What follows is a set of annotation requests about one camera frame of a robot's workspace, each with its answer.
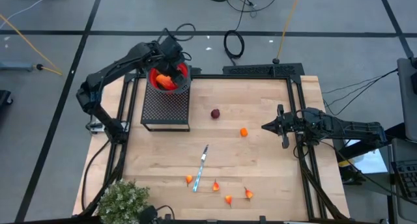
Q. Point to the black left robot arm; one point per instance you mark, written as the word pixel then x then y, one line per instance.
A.
pixel 110 69

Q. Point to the black floor object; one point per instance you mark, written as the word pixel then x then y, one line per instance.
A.
pixel 4 97

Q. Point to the black round object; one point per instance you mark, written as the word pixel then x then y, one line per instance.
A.
pixel 148 215

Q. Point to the red colander with grey rim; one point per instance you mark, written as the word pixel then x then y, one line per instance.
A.
pixel 185 87

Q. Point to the small orange pepper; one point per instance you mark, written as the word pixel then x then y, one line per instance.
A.
pixel 189 179
pixel 248 194
pixel 228 199
pixel 215 186

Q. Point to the black vented box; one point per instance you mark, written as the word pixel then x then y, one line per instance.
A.
pixel 260 69

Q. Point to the dark red plum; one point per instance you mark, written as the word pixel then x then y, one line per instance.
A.
pixel 215 113

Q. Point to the grey floor rail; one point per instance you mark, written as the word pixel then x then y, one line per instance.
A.
pixel 16 66

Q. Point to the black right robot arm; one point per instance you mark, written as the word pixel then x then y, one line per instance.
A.
pixel 352 131

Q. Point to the black perforated metal shelf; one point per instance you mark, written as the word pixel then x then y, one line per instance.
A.
pixel 166 106

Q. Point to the black aluminium table frame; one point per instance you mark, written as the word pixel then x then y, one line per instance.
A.
pixel 211 76

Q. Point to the grey workstation desk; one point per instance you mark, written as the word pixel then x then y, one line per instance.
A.
pixel 407 97

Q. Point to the black keyboard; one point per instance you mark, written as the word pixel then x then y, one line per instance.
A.
pixel 407 181

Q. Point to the orange red bell pepper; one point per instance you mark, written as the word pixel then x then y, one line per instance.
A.
pixel 166 82

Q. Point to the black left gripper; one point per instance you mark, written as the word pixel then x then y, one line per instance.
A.
pixel 171 54

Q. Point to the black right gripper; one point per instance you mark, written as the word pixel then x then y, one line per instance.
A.
pixel 291 126

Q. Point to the small orange tangerine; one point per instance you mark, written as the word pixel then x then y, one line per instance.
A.
pixel 243 132

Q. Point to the green artificial potted plant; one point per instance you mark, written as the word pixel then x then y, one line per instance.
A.
pixel 123 202

